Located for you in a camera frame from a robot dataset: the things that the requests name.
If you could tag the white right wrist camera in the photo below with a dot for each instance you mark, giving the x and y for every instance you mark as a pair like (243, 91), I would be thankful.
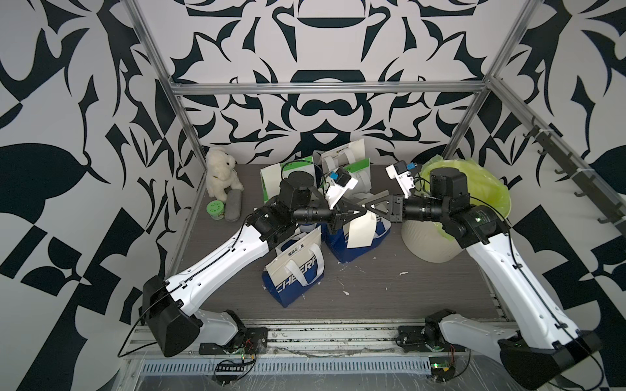
(401, 172)

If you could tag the green round lid jar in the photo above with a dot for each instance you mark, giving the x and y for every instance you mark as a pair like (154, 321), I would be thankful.
(216, 209)

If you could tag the grey felt pouch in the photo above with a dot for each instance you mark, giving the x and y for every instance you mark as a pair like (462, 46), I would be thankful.
(233, 205)

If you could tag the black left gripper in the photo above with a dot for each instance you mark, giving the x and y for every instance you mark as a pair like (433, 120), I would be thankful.
(337, 219)

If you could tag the green white takeout bag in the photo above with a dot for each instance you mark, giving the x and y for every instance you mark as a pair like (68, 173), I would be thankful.
(359, 170)
(271, 176)

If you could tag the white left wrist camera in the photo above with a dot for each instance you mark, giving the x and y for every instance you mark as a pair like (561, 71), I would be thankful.
(338, 182)

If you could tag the white plush bear toy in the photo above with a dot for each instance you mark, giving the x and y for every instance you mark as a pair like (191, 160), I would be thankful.
(221, 174)

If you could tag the blue white front takeout bag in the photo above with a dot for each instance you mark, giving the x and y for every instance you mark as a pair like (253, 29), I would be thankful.
(299, 264)

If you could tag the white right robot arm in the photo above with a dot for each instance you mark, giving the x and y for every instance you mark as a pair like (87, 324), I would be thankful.
(546, 342)

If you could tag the cream ribbed trash bin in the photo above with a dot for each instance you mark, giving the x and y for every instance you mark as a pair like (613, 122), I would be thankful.
(426, 241)

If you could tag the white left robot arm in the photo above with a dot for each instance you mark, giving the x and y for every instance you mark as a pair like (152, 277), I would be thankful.
(172, 307)

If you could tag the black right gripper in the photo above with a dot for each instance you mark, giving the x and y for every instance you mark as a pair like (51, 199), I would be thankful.
(397, 208)

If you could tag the green plastic bin liner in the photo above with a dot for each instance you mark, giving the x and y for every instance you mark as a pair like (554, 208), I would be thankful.
(481, 184)

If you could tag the white receipt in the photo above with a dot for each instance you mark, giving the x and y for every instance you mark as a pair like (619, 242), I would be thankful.
(361, 231)

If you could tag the green white left takeout bag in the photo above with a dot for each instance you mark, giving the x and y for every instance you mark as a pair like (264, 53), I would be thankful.
(271, 176)

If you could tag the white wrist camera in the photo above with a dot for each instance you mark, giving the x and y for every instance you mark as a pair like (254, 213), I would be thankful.
(401, 172)
(338, 182)

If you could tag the grey wall hook rail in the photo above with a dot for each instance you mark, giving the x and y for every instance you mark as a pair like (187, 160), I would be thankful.
(571, 166)

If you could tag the green white right takeout bag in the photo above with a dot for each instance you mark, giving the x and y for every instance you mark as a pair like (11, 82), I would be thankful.
(359, 170)

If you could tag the blue white takeout bag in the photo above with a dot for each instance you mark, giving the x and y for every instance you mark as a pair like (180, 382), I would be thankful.
(299, 264)
(344, 155)
(337, 243)

